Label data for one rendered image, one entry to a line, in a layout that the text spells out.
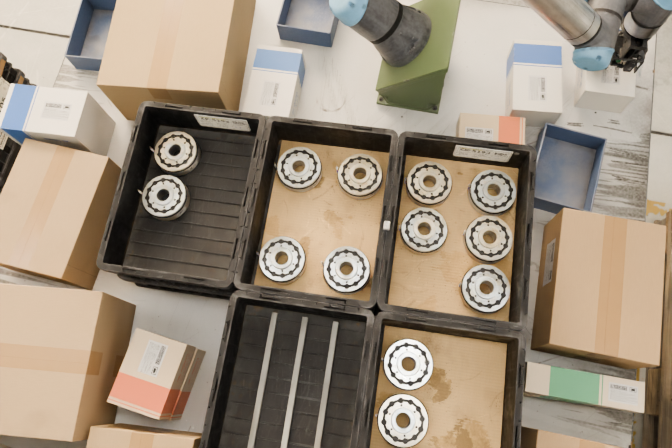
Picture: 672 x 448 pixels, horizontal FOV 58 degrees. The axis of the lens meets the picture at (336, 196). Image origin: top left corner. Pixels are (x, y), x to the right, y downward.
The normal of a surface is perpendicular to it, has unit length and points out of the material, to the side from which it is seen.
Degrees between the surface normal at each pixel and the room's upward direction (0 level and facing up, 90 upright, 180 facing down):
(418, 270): 0
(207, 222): 0
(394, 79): 45
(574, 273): 0
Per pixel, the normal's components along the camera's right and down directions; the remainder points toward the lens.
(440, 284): -0.05, -0.31
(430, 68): -0.73, -0.35
